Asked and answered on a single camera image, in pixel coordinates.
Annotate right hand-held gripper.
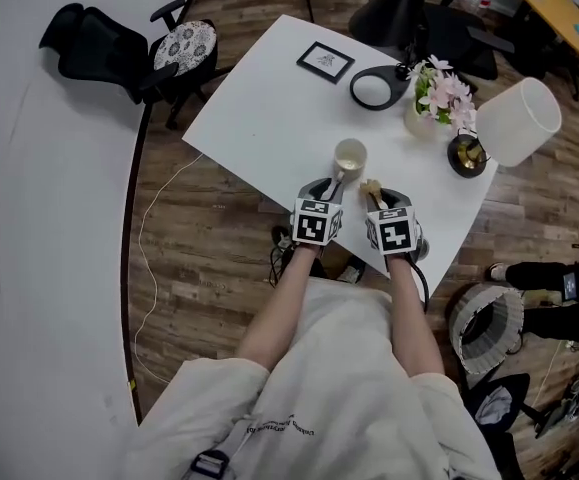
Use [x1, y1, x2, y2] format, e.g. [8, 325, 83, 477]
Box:
[365, 187, 431, 263]

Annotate floral seat cushion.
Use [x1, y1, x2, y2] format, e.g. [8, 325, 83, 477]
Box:
[153, 21, 218, 77]

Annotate person's right forearm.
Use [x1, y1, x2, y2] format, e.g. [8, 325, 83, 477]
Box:
[385, 252, 445, 377]

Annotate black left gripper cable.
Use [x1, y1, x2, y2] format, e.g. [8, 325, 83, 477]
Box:
[268, 240, 298, 287]

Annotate pink flowers in cream pot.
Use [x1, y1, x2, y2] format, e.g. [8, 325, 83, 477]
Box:
[403, 54, 478, 142]

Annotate black desk lamp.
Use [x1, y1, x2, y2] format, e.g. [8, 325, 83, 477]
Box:
[347, 0, 445, 112]

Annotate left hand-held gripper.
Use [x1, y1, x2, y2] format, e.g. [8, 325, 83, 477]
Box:
[291, 177, 346, 247]

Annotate person's left shoe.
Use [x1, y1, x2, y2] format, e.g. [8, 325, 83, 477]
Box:
[271, 225, 294, 250]

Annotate grey pleated basket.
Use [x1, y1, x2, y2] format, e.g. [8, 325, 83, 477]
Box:
[448, 282, 525, 375]

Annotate grey cloth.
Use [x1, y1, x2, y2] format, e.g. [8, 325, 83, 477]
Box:
[474, 386, 513, 425]

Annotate person's shoe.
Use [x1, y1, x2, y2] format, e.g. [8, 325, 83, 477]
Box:
[271, 225, 294, 250]
[341, 255, 368, 284]

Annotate black high-back office chair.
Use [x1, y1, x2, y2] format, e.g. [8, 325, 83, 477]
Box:
[38, 0, 230, 130]

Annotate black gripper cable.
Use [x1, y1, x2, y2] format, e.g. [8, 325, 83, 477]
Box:
[268, 240, 298, 287]
[408, 260, 430, 314]

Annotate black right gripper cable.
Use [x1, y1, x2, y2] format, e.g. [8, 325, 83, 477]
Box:
[408, 260, 430, 314]

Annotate yellow round table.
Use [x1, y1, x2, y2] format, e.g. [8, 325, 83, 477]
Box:
[501, 0, 579, 67]

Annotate person's right shoe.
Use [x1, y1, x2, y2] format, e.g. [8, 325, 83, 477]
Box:
[341, 255, 368, 284]

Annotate white shade brass table lamp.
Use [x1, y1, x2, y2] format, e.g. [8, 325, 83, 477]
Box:
[446, 76, 563, 179]

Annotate cream ceramic mug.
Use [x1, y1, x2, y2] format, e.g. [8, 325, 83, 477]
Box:
[331, 137, 369, 184]

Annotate person's left forearm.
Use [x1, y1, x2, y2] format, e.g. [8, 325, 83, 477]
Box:
[236, 245, 323, 372]

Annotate black picture frame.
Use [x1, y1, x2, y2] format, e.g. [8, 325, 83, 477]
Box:
[296, 40, 357, 85]

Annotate black strap buckle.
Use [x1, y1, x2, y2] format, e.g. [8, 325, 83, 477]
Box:
[190, 449, 230, 477]

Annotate white floor cable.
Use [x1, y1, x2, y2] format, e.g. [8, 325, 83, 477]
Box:
[133, 152, 205, 384]

